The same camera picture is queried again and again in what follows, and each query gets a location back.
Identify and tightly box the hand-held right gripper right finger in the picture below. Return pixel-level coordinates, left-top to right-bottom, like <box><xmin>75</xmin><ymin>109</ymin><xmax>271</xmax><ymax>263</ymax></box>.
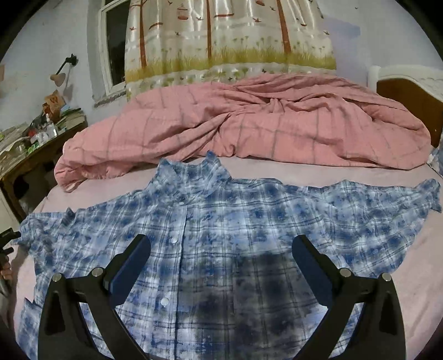
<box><xmin>292</xmin><ymin>234</ymin><xmax>406</xmax><ymax>360</ymax></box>

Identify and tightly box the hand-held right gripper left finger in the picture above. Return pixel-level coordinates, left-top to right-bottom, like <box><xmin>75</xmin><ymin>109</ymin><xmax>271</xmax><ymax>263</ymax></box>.
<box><xmin>37</xmin><ymin>234</ymin><xmax>153</xmax><ymax>360</ymax></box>

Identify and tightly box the blue plaid shirt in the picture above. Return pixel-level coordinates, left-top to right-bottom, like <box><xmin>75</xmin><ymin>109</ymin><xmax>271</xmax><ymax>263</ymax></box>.
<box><xmin>16</xmin><ymin>154</ymin><xmax>442</xmax><ymax>360</ymax></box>

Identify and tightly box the person's left hand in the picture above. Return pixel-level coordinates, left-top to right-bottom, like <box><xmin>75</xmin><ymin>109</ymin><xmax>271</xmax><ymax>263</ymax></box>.
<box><xmin>0</xmin><ymin>266</ymin><xmax>14</xmax><ymax>295</ymax></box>

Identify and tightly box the wooden desk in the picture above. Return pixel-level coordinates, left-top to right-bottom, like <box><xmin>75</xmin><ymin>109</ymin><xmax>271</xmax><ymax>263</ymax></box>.
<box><xmin>0</xmin><ymin>119</ymin><xmax>89</xmax><ymax>212</ymax></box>

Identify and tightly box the pile of desk clutter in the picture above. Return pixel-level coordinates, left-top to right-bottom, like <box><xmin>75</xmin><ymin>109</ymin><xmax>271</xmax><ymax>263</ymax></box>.
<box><xmin>0</xmin><ymin>111</ymin><xmax>66</xmax><ymax>163</ymax></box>

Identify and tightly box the pink bed sheet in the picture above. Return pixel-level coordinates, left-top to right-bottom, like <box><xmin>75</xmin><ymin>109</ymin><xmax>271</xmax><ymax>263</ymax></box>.
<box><xmin>7</xmin><ymin>154</ymin><xmax>443</xmax><ymax>360</ymax></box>

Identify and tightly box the stack of books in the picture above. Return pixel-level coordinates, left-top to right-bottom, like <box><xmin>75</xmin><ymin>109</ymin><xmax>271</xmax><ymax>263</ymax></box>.
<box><xmin>60</xmin><ymin>108</ymin><xmax>87</xmax><ymax>131</ymax></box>

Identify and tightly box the pink plaid duvet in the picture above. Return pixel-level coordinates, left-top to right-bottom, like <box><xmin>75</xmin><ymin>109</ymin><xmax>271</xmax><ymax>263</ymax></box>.
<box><xmin>55</xmin><ymin>73</ymin><xmax>433</xmax><ymax>192</ymax></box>

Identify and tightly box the blue pillow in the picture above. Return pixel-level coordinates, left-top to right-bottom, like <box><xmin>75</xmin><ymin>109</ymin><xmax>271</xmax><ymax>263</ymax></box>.
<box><xmin>427</xmin><ymin>143</ymin><xmax>443</xmax><ymax>174</ymax></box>

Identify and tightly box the white framed window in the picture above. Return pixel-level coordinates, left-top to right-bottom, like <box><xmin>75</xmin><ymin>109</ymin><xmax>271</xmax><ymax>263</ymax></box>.
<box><xmin>99</xmin><ymin>0</ymin><xmax>131</xmax><ymax>98</ymax></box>

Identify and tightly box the white and wood headboard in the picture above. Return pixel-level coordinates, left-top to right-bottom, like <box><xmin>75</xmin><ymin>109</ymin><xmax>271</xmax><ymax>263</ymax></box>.
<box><xmin>367</xmin><ymin>65</ymin><xmax>443</xmax><ymax>146</ymax></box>

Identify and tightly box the tree print curtain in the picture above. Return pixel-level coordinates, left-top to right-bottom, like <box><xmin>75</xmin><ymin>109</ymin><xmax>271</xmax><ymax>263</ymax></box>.
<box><xmin>125</xmin><ymin>0</ymin><xmax>338</xmax><ymax>101</ymax></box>

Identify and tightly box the wall-mounted lamp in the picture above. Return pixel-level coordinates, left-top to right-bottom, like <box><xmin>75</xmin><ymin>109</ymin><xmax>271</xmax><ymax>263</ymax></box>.
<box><xmin>50</xmin><ymin>53</ymin><xmax>79</xmax><ymax>87</ymax></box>

